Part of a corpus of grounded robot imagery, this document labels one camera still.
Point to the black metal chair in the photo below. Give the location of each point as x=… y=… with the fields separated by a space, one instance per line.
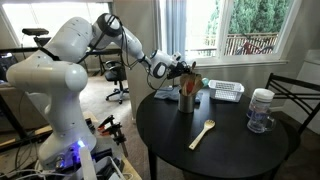
x=310 y=96

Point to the grey curtain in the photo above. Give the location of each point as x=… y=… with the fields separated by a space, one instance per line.
x=176 y=30

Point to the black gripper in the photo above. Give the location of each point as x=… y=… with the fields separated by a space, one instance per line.
x=175 y=70

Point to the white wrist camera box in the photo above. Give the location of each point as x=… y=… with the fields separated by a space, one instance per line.
x=177 y=56

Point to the black camera on stand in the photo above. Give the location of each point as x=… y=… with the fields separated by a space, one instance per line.
x=35 y=31

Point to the black side desk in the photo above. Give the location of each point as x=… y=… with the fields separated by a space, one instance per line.
x=106 y=52

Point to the red spatula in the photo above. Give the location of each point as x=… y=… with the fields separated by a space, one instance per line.
x=189 y=87

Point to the round black table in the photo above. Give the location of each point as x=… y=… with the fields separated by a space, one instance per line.
x=233 y=150

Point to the white framed window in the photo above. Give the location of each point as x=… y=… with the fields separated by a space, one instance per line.
x=223 y=30

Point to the clear glass mug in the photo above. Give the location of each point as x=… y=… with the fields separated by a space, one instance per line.
x=258 y=123

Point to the white plastic basket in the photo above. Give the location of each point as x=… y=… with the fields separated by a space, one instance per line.
x=226 y=90

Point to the silver utensil holder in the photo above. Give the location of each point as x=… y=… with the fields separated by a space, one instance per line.
x=186 y=103

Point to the white lidded jar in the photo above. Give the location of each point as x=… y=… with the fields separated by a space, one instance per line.
x=261 y=98

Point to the short orange black clamp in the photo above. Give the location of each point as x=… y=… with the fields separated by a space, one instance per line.
x=106 y=121

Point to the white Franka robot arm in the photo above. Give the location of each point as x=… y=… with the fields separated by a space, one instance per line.
x=50 y=76

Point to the wide wooden spatula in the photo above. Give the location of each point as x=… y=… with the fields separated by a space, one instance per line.
x=196 y=81

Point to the black laptop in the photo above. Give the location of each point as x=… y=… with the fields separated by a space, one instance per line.
x=6 y=65

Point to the blue cloth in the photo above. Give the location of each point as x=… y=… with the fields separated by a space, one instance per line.
x=166 y=94

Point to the light wooden spoon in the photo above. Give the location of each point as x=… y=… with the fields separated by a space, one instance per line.
x=201 y=135

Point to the long orange black clamp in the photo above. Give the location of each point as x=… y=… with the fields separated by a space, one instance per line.
x=116 y=133

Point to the red bicycle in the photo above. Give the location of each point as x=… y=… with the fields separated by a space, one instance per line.
x=250 y=48

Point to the narrow wooden spatula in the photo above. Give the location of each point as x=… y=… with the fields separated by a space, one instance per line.
x=183 y=85

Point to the black office chair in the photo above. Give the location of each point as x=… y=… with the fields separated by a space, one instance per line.
x=116 y=75

